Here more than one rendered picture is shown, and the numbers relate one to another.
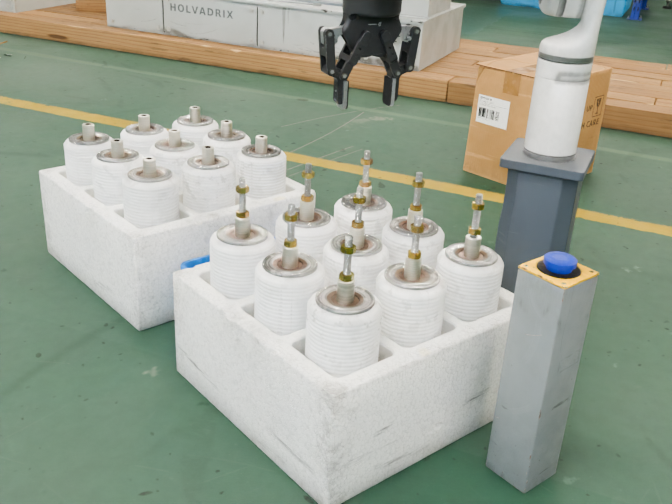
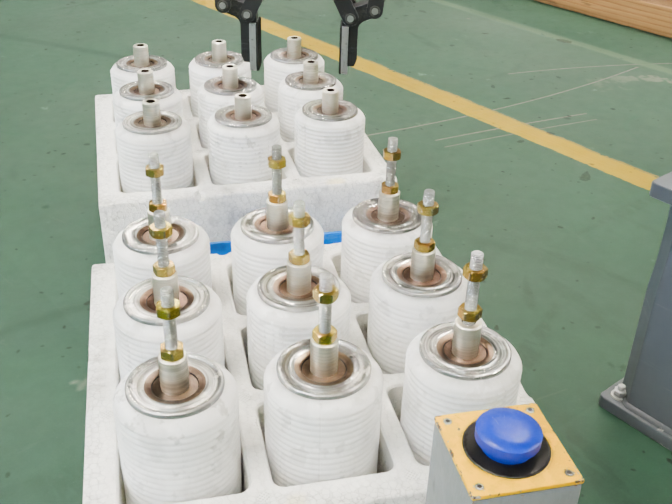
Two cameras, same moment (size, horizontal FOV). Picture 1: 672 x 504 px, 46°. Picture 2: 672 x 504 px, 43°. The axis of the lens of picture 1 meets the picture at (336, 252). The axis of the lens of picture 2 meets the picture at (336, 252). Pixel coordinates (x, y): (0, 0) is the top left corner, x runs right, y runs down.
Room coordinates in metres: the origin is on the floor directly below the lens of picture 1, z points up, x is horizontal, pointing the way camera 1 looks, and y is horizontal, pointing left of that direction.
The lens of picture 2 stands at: (0.48, -0.35, 0.68)
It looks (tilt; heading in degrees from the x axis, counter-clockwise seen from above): 31 degrees down; 27
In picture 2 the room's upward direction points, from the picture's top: 2 degrees clockwise
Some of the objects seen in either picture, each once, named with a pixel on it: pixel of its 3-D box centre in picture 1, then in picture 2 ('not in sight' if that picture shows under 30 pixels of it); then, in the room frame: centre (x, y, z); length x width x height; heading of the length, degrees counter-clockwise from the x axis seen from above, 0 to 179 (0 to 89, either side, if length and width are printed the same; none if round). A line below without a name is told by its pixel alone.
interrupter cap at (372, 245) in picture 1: (356, 245); (298, 288); (1.05, -0.03, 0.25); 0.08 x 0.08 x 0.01
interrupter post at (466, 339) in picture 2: (472, 247); (466, 338); (1.03, -0.19, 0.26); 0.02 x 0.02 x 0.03
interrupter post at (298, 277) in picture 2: (357, 237); (298, 276); (1.05, -0.03, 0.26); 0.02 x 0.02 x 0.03
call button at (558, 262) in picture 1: (559, 264); (507, 439); (0.88, -0.27, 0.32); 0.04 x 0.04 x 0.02
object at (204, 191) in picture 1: (209, 208); (245, 178); (1.37, 0.24, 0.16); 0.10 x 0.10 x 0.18
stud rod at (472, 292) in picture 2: (476, 219); (472, 293); (1.03, -0.19, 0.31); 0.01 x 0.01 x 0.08
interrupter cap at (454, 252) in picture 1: (471, 255); (464, 350); (1.03, -0.19, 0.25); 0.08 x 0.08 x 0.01
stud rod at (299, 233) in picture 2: (358, 212); (299, 239); (1.05, -0.03, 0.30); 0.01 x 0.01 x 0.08
